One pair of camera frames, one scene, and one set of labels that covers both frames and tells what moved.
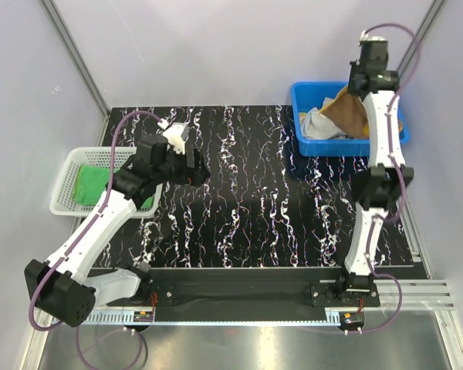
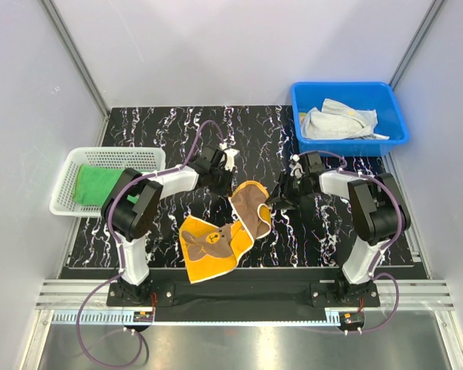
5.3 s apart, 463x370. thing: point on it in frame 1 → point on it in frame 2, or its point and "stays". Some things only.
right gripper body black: [355, 68] → [294, 188]
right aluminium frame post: [434, 14] stays
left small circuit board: [140, 316] stays
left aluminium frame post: [79, 66] stays
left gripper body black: [174, 170] → [221, 179]
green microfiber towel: [92, 181] stays
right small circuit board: [350, 318] stays
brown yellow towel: [350, 113] → [211, 249]
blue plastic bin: [310, 95] stays
